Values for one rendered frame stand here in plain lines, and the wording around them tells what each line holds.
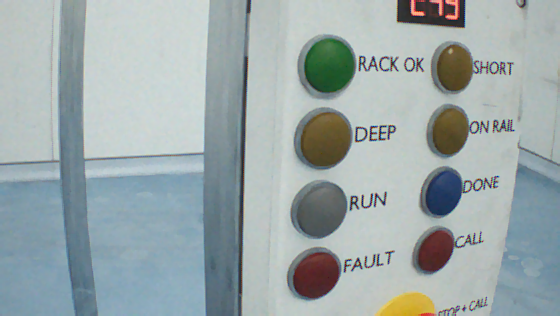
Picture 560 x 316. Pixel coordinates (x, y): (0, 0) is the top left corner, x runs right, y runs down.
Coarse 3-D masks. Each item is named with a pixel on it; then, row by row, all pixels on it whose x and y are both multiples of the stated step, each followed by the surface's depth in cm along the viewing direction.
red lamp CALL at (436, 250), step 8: (440, 232) 37; (448, 232) 38; (432, 240) 37; (440, 240) 37; (448, 240) 38; (424, 248) 37; (432, 248) 37; (440, 248) 37; (448, 248) 38; (424, 256) 37; (432, 256) 37; (440, 256) 38; (448, 256) 38; (424, 264) 37; (432, 264) 37; (440, 264) 38
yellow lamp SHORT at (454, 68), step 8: (448, 48) 34; (456, 48) 34; (464, 48) 35; (440, 56) 34; (448, 56) 34; (456, 56) 34; (464, 56) 35; (440, 64) 34; (448, 64) 34; (456, 64) 34; (464, 64) 35; (440, 72) 34; (448, 72) 34; (456, 72) 35; (464, 72) 35; (472, 72) 35; (440, 80) 35; (448, 80) 35; (456, 80) 35; (464, 80) 35; (448, 88) 35; (456, 88) 35
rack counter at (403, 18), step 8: (400, 0) 33; (408, 0) 33; (464, 0) 34; (400, 8) 33; (408, 8) 33; (464, 8) 35; (400, 16) 33; (408, 16) 33; (416, 16) 33; (464, 16) 35; (432, 24) 34; (440, 24) 34; (448, 24) 34; (456, 24) 35; (464, 24) 35
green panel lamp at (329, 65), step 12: (312, 48) 31; (324, 48) 31; (336, 48) 31; (348, 48) 32; (312, 60) 31; (324, 60) 31; (336, 60) 31; (348, 60) 32; (312, 72) 31; (324, 72) 31; (336, 72) 31; (348, 72) 32; (312, 84) 31; (324, 84) 31; (336, 84) 32
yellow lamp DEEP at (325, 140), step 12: (312, 120) 32; (324, 120) 32; (336, 120) 32; (312, 132) 32; (324, 132) 32; (336, 132) 32; (348, 132) 33; (312, 144) 32; (324, 144) 32; (336, 144) 32; (348, 144) 33; (312, 156) 32; (324, 156) 32; (336, 156) 33
